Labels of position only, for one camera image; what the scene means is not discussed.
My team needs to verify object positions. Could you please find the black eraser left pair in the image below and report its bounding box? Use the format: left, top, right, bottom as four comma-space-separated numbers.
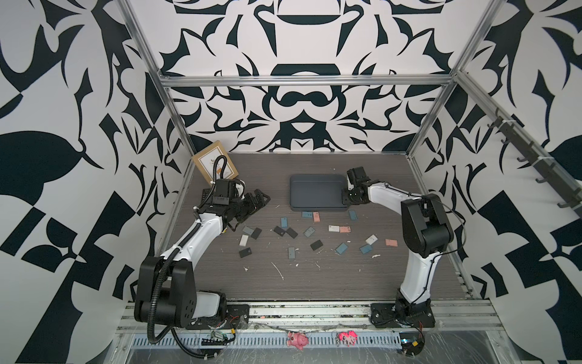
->
273, 226, 286, 237

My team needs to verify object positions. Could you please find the wooden picture frame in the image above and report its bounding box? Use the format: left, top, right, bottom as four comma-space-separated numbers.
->
192, 141, 239, 184

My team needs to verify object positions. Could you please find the small circuit board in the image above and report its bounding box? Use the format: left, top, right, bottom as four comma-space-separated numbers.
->
201, 329, 236, 347
400, 337, 425, 357

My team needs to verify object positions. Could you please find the small circuit board left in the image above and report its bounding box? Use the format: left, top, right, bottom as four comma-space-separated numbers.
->
201, 329, 236, 347

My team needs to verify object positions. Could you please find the black wall hook rail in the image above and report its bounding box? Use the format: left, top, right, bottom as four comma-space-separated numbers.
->
487, 108, 582, 209

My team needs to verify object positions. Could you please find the white slotted cable duct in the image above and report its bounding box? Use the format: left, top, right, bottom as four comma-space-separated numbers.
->
131, 331, 402, 350

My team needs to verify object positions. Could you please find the pink toy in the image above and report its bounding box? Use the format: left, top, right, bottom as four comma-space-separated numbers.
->
336, 331, 359, 347
286, 332, 309, 350

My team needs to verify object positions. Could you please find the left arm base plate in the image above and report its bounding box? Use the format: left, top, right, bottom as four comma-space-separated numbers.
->
186, 303, 250, 331

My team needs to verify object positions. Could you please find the grey-blue eraser centre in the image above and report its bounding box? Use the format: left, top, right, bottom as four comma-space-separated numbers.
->
304, 227, 315, 238

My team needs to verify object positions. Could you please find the black remote control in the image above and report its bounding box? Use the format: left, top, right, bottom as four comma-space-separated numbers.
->
198, 188, 214, 209

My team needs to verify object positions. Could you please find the black eraser lower left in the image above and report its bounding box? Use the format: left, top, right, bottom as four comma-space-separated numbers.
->
239, 247, 253, 259

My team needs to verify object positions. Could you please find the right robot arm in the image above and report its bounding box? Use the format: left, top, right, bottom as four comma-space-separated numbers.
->
342, 167, 453, 317

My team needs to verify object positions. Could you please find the small circuit board right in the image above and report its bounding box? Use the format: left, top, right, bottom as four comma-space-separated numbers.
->
400, 337, 425, 357

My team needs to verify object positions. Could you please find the black eraser right pair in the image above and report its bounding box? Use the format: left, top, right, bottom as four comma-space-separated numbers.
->
286, 227, 298, 239

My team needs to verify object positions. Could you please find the pink toy left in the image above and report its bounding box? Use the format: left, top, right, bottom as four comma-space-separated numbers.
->
286, 332, 309, 350

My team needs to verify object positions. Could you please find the dark grey storage tray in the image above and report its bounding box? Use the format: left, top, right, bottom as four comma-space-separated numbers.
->
289, 174, 348, 212

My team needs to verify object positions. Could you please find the black eraser pair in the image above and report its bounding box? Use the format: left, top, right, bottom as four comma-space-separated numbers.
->
273, 226, 286, 237
286, 227, 298, 239

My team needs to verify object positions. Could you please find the pink toy right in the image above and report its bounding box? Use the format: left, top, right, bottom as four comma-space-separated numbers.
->
336, 331, 359, 347

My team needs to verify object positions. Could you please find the black eraser lower centre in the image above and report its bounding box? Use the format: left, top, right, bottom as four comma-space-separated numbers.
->
310, 240, 323, 251

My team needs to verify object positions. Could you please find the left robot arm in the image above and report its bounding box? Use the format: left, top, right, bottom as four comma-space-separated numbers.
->
134, 189, 271, 332

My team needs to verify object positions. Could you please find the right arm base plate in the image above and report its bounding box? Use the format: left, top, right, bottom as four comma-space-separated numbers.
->
370, 300, 436, 329

